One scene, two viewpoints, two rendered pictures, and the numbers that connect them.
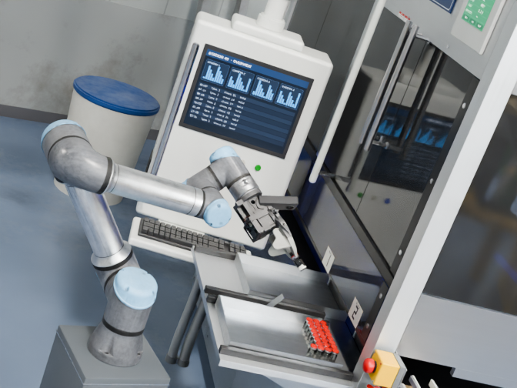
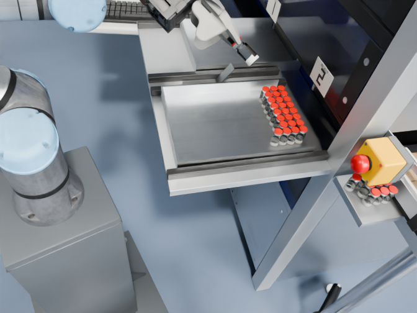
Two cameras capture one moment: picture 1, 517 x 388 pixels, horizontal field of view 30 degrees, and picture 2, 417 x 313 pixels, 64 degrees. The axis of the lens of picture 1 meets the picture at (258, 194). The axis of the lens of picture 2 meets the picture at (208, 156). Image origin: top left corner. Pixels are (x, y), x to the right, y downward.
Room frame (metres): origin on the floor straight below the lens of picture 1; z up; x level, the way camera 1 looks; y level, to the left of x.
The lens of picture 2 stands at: (1.91, -0.10, 1.50)
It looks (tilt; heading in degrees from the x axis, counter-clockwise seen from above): 50 degrees down; 356
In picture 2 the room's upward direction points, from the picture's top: 10 degrees clockwise
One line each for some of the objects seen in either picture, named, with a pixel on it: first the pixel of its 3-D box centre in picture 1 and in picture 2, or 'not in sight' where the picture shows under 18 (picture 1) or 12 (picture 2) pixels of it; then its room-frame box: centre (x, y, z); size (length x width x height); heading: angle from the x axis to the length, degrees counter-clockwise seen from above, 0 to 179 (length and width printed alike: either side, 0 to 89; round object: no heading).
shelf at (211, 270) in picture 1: (277, 315); (230, 85); (2.72, -0.18, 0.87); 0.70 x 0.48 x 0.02; 17
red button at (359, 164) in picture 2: (370, 366); (362, 163); (2.36, -0.45, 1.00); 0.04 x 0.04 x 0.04; 17
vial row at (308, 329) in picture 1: (312, 339); (273, 114); (2.57, -0.30, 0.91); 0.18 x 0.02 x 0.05; 17
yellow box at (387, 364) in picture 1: (385, 369); (380, 161); (2.37, -0.49, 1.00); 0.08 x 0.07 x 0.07; 107
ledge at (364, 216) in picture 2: not in sight; (372, 197); (2.37, -0.53, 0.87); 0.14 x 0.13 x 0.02; 107
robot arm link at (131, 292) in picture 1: (131, 297); (29, 149); (2.32, 0.22, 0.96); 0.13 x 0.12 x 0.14; 28
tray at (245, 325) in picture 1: (277, 333); (233, 120); (2.54, -0.19, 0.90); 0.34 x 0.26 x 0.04; 107
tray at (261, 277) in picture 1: (290, 285); (238, 43); (2.90, -0.20, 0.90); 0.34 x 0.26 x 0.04; 107
